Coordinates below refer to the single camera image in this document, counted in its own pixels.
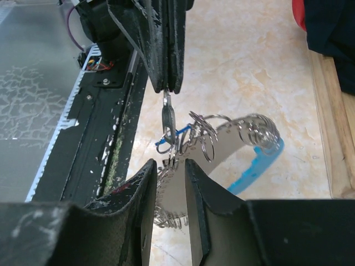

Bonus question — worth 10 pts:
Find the red garment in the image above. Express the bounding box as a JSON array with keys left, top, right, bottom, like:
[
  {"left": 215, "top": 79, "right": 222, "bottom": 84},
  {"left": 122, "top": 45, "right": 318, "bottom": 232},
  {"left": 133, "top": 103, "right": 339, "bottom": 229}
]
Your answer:
[{"left": 291, "top": 0, "right": 306, "bottom": 31}]

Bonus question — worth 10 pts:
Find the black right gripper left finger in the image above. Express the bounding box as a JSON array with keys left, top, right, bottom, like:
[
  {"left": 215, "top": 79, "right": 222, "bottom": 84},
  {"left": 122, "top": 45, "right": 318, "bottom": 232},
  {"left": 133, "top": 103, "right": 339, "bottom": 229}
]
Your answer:
[{"left": 1, "top": 159, "right": 157, "bottom": 265}]

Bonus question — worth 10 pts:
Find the blue key tag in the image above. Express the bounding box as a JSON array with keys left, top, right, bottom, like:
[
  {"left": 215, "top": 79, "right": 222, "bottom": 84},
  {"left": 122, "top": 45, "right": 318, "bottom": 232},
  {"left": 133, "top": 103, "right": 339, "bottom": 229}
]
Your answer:
[{"left": 154, "top": 126, "right": 192, "bottom": 147}]

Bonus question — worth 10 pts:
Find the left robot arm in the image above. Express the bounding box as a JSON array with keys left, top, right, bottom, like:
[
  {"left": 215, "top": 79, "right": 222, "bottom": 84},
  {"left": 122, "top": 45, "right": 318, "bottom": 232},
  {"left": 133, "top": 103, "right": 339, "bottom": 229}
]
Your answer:
[{"left": 75, "top": 0, "right": 194, "bottom": 94}]

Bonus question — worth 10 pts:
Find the dark navy garment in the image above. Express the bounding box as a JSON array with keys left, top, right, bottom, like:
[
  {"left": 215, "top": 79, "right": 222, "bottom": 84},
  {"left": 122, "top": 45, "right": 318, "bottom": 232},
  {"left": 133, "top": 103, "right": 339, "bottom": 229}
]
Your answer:
[{"left": 304, "top": 0, "right": 354, "bottom": 95}]

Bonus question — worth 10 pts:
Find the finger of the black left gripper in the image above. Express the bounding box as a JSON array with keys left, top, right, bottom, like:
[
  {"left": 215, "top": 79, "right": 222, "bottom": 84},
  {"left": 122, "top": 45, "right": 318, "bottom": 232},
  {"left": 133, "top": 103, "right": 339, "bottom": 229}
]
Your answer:
[
  {"left": 167, "top": 0, "right": 194, "bottom": 94},
  {"left": 107, "top": 1, "right": 168, "bottom": 93}
]

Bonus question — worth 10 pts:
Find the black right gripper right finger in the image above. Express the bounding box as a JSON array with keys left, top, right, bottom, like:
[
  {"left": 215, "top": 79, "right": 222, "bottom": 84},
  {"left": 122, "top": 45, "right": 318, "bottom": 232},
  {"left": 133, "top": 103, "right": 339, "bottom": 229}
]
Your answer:
[{"left": 185, "top": 159, "right": 354, "bottom": 265}]

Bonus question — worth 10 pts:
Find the silver key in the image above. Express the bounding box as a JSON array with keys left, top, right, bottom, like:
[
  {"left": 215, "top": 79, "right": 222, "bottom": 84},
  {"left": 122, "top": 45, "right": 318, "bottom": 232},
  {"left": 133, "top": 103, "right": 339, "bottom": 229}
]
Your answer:
[{"left": 161, "top": 89, "right": 176, "bottom": 145}]

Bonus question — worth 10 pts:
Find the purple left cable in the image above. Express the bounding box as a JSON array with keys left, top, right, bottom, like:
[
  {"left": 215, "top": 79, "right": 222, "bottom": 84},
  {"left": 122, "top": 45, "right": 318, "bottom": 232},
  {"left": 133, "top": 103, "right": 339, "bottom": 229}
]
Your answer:
[{"left": 65, "top": 4, "right": 85, "bottom": 52}]

